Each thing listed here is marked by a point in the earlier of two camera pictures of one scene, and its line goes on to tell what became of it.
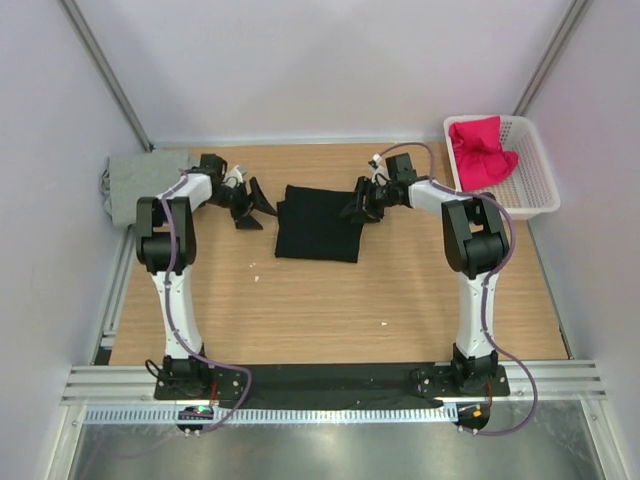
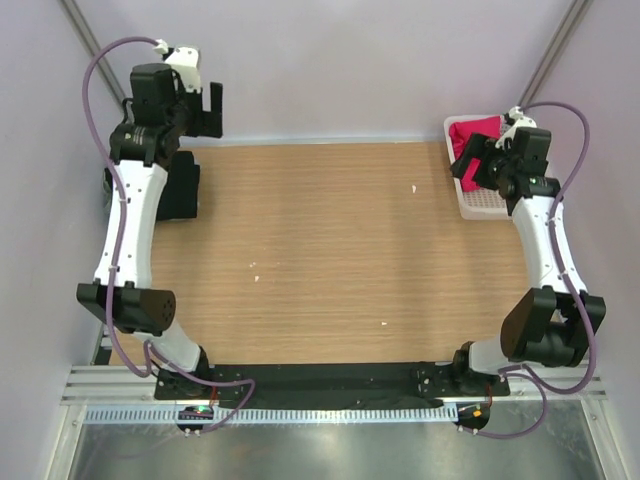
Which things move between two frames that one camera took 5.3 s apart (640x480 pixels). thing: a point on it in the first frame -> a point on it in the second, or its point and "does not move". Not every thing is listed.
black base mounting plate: x=279 y=384 does not move
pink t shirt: x=481 y=160 does not move
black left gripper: x=244 y=221 -> x=207 y=124
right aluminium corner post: x=571 y=23 does not move
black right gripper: x=368 y=213 -> x=476 y=147
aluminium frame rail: x=559 y=382 does not move
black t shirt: x=310 y=225 -> x=181 y=189
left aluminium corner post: x=108 y=72 does not move
